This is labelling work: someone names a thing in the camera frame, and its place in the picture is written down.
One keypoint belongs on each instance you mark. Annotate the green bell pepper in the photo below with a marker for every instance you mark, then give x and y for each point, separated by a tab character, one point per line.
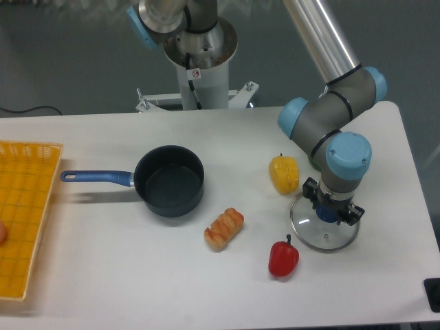
314	165

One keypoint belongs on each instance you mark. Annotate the toy bread loaf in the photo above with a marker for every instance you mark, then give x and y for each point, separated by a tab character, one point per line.
223	229

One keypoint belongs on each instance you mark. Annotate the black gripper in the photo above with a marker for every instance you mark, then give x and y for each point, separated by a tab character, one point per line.
330	202

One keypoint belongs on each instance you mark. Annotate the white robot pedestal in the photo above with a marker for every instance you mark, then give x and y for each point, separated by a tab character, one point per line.
202	67

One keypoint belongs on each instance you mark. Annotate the yellow bell pepper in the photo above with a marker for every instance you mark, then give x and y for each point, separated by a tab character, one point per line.
284	174

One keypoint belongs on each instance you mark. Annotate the dark saucepan blue handle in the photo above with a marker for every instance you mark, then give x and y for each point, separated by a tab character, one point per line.
169	179

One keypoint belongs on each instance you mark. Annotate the glass lid blue knob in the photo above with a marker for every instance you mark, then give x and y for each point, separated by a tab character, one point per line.
317	234

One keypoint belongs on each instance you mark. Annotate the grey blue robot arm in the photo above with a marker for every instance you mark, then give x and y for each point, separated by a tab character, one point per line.
316	127

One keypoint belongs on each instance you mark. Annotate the black table corner device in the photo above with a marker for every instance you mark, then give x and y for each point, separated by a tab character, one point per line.
432	288

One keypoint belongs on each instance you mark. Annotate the yellow woven basket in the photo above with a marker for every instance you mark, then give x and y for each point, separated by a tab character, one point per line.
28	172

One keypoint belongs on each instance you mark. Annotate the red bell pepper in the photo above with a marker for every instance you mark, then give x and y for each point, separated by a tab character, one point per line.
283	258

